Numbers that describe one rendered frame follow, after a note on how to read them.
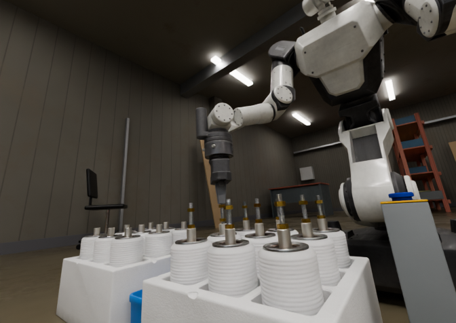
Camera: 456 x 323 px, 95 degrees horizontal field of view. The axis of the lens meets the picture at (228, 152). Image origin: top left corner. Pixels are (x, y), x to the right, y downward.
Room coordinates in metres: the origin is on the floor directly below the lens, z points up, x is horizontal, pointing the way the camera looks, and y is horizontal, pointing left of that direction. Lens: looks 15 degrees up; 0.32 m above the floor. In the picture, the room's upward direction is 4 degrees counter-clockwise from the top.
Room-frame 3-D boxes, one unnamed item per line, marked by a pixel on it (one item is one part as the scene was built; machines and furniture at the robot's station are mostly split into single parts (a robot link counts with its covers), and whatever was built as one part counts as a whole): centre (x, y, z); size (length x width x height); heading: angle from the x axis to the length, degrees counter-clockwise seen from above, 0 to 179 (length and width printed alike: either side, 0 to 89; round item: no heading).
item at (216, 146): (0.62, 0.03, 0.46); 0.13 x 0.10 x 0.12; 9
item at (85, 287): (0.89, 0.37, 0.09); 0.39 x 0.39 x 0.18; 54
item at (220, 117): (0.61, 0.04, 0.57); 0.11 x 0.11 x 0.11; 24
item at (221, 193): (0.61, 0.03, 0.37); 0.03 x 0.02 x 0.06; 99
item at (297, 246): (0.39, -0.09, 0.25); 0.08 x 0.08 x 0.01
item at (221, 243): (0.46, 0.01, 0.25); 0.08 x 0.08 x 0.01
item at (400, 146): (5.21, -4.64, 1.07); 2.32 x 0.65 x 2.14; 140
